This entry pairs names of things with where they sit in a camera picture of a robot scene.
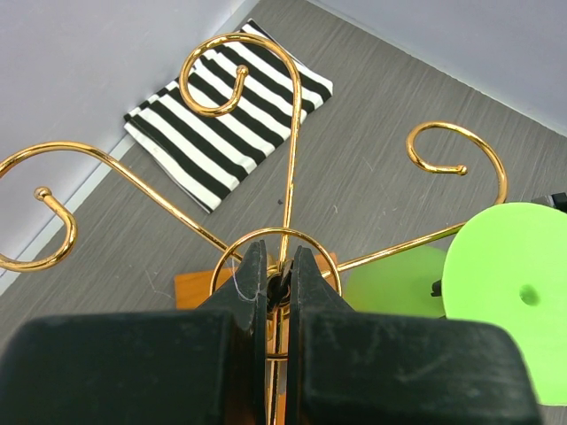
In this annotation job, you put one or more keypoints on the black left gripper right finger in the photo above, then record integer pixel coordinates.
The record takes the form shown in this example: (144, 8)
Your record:
(346, 367)

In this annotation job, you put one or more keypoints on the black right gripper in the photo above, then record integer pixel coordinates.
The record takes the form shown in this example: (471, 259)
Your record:
(552, 200)

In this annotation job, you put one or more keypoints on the green plastic wine glass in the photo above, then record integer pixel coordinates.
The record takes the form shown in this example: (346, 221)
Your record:
(506, 267)

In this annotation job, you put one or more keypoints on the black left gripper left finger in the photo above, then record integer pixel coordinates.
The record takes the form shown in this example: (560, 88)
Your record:
(200, 366)

